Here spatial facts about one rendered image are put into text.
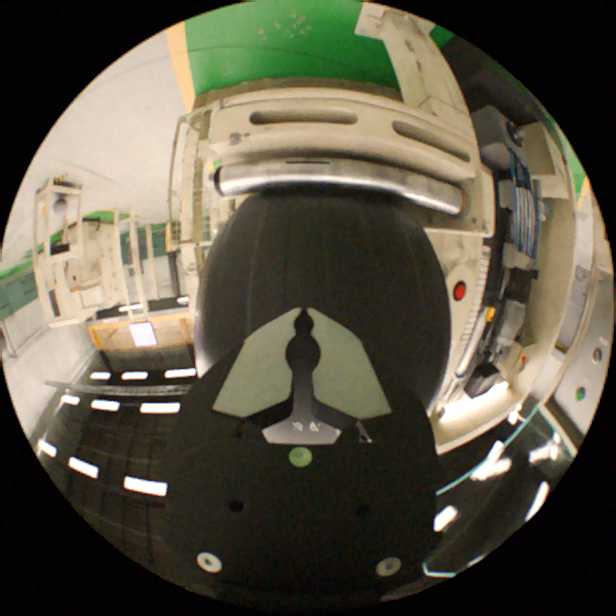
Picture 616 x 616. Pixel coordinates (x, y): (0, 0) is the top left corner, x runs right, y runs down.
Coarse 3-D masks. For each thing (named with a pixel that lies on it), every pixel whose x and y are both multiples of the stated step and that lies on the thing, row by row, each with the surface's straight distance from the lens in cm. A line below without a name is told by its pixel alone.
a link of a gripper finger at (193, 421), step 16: (224, 368) 8; (208, 384) 8; (192, 400) 8; (208, 400) 7; (176, 416) 8; (192, 416) 7; (208, 416) 7; (224, 416) 7; (176, 432) 7; (192, 432) 7; (208, 432) 7; (224, 432) 7; (240, 432) 7; (176, 448) 7; (192, 448) 7; (160, 464) 7
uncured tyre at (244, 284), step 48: (288, 192) 24; (336, 192) 25; (240, 240) 18; (288, 240) 16; (336, 240) 16; (384, 240) 18; (240, 288) 15; (288, 288) 14; (336, 288) 14; (384, 288) 15; (432, 288) 18; (240, 336) 14; (384, 336) 15; (432, 336) 17; (432, 384) 19; (288, 432) 18; (336, 432) 18
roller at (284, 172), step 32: (256, 160) 25; (288, 160) 24; (320, 160) 24; (352, 160) 25; (224, 192) 25; (256, 192) 25; (352, 192) 25; (384, 192) 25; (416, 192) 27; (448, 192) 30
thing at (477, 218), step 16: (480, 176) 32; (464, 192) 33; (480, 192) 31; (416, 208) 44; (432, 208) 39; (464, 208) 32; (480, 208) 30; (432, 224) 39; (448, 224) 35; (464, 224) 32; (480, 224) 30
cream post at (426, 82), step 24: (384, 24) 98; (408, 24) 93; (408, 48) 71; (432, 48) 81; (408, 72) 66; (432, 72) 63; (408, 96) 62; (432, 96) 53; (456, 96) 62; (456, 120) 53; (480, 168) 52; (432, 240) 42; (456, 240) 41; (480, 240) 47; (456, 264) 42; (456, 312) 46; (456, 336) 50
